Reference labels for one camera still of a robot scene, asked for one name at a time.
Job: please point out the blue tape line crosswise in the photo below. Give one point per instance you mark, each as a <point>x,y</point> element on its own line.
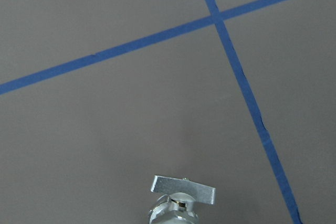
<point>134,45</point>

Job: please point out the silver metal PPR valve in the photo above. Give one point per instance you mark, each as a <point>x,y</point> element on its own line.
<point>179,195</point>

